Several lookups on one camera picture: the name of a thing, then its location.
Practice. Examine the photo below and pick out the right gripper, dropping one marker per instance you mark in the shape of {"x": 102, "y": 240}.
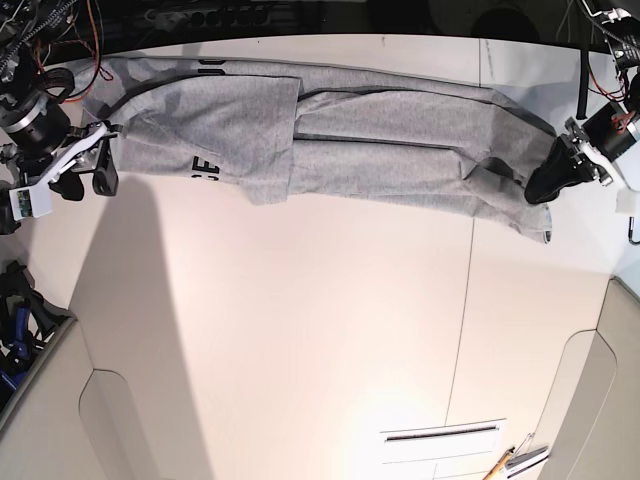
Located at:
{"x": 87, "y": 152}

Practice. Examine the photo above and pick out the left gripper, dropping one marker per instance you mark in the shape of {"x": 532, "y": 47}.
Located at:
{"x": 602, "y": 142}

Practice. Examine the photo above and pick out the grey T-shirt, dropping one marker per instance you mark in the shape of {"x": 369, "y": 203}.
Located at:
{"x": 281, "y": 129}

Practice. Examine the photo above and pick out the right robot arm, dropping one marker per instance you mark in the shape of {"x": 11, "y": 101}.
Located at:
{"x": 31, "y": 95}

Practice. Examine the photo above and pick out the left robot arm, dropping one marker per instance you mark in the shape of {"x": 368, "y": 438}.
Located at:
{"x": 541, "y": 79}

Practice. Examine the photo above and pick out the blue black clamps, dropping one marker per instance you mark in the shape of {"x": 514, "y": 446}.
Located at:
{"x": 28, "y": 323}

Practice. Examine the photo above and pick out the black power strip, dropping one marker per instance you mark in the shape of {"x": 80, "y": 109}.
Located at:
{"x": 209, "y": 16}

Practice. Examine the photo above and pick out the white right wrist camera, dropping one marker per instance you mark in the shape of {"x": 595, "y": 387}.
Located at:
{"x": 30, "y": 202}

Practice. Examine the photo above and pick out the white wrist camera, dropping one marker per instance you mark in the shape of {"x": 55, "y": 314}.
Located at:
{"x": 30, "y": 202}
{"x": 628, "y": 202}

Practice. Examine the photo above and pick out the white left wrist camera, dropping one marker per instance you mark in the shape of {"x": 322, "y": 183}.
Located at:
{"x": 628, "y": 202}

